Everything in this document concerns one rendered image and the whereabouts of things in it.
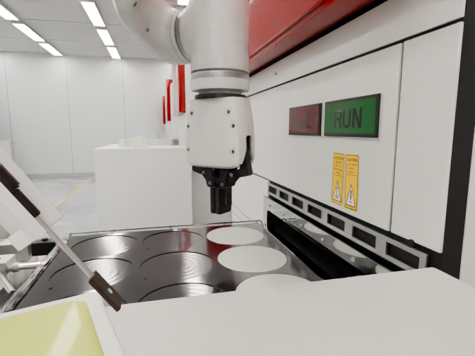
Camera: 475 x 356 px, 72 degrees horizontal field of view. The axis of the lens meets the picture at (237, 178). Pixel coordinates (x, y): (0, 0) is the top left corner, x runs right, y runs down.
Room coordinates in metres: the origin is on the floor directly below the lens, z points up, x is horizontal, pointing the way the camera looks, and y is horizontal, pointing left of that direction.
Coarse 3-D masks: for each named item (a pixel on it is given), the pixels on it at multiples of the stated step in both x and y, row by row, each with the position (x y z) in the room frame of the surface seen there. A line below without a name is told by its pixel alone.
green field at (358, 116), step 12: (336, 108) 0.45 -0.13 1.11; (348, 108) 0.42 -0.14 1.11; (360, 108) 0.39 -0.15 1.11; (372, 108) 0.37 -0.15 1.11; (336, 120) 0.45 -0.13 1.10; (348, 120) 0.42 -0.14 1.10; (360, 120) 0.39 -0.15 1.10; (372, 120) 0.37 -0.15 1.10; (336, 132) 0.44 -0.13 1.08; (348, 132) 0.42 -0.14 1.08; (360, 132) 0.39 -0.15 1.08; (372, 132) 0.37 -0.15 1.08
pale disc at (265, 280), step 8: (248, 280) 0.38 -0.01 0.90; (256, 280) 0.38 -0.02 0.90; (264, 280) 0.38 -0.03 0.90; (272, 280) 0.38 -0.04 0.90; (280, 280) 0.38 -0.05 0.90; (288, 280) 0.38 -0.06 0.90; (296, 280) 0.38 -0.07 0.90; (304, 280) 0.38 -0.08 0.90; (240, 288) 0.36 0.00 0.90; (248, 288) 0.36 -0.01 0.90
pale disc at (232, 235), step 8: (216, 232) 0.58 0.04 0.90; (224, 232) 0.58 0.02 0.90; (232, 232) 0.58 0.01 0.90; (240, 232) 0.58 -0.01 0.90; (248, 232) 0.58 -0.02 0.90; (256, 232) 0.58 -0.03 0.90; (216, 240) 0.54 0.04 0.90; (224, 240) 0.54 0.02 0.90; (232, 240) 0.54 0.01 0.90; (240, 240) 0.54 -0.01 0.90; (248, 240) 0.54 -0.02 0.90; (256, 240) 0.54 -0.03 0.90
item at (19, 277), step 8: (32, 256) 0.51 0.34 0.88; (24, 272) 0.48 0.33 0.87; (8, 280) 0.43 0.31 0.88; (16, 280) 0.45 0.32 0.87; (24, 280) 0.47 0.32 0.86; (0, 288) 0.40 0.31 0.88; (16, 288) 0.45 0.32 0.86; (0, 296) 0.40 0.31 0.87; (8, 296) 0.42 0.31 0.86; (0, 304) 0.40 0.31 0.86
